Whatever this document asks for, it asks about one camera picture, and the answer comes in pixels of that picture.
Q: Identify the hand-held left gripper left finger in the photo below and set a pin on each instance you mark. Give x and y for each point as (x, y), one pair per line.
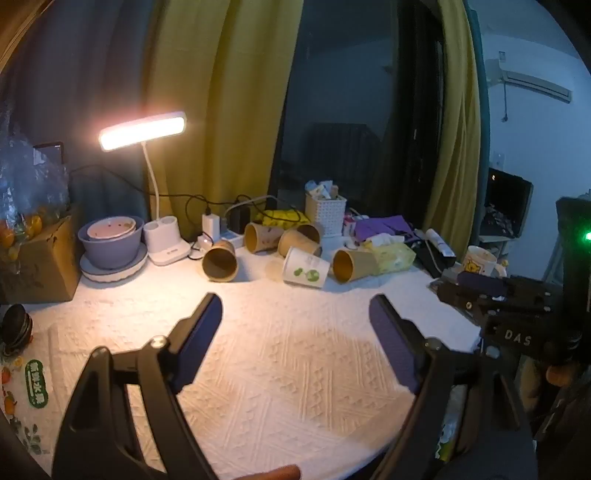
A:
(203, 332)

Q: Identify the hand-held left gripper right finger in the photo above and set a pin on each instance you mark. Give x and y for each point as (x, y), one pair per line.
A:
(392, 341)

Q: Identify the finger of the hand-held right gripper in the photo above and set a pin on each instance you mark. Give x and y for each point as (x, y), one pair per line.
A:
(482, 282)
(461, 300)

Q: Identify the brown paper cup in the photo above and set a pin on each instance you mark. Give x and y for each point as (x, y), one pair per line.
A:
(298, 242)
(263, 237)
(220, 263)
(311, 230)
(351, 265)

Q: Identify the white paper cup green print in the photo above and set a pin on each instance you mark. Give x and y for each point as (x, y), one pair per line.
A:
(304, 270)

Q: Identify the person's left hand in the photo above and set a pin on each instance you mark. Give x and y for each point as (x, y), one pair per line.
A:
(272, 473)

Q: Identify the white mug bear print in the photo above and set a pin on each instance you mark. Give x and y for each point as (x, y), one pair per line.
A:
(480, 262)

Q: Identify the black flat case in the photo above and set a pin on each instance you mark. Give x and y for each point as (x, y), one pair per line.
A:
(429, 265)

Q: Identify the white tube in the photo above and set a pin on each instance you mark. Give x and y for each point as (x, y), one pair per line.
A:
(438, 242)

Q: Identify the yellow green tissue pack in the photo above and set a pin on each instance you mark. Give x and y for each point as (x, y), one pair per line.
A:
(392, 258)

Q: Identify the black laptop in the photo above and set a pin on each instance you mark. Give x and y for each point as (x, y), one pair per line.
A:
(508, 203)

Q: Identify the white power strip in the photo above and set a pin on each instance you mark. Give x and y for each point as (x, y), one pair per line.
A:
(217, 241)

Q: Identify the white textured tablecloth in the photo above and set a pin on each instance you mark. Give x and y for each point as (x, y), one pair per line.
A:
(295, 360)

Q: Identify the white fluted plate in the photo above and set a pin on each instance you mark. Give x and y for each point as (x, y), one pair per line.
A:
(115, 274)

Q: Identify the purple cloth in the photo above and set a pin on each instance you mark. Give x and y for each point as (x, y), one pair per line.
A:
(385, 227)

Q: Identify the white charger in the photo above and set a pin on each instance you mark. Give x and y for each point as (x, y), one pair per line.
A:
(211, 226)

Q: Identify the black charger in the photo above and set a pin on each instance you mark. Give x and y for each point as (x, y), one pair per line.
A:
(240, 219)

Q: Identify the small pink white box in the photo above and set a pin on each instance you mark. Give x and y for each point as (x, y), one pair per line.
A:
(351, 226)

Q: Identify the blue bowl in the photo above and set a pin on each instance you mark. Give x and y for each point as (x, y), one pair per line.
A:
(111, 251)

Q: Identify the pink and white bowl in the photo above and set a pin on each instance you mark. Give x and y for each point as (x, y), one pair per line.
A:
(111, 229)

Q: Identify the yellow object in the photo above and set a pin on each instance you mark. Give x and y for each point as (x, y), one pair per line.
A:
(279, 216)

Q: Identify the white plastic basket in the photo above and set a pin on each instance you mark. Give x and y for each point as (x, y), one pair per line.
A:
(325, 213)

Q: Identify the yellow curtain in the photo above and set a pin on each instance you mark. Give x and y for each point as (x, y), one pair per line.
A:
(457, 115)
(221, 92)

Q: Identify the cardboard box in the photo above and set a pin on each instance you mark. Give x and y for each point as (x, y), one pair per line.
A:
(41, 267)

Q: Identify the fruit printed packet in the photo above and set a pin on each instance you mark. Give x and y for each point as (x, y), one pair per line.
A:
(36, 383)

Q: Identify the black round object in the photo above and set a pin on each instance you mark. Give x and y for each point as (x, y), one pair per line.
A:
(14, 327)

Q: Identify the white air conditioner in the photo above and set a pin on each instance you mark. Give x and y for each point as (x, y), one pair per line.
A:
(538, 85)

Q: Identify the white desk lamp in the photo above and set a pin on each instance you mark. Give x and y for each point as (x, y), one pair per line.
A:
(143, 131)

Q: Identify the dark glass window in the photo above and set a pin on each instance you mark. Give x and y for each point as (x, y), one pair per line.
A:
(360, 101)

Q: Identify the clear plastic bag of oranges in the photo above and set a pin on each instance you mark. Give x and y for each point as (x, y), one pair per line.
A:
(27, 194)

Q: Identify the blue grey curtain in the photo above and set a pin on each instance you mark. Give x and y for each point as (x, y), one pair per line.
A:
(83, 69)

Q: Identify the white wall socket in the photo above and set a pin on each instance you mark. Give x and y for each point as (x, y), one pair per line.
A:
(497, 160)

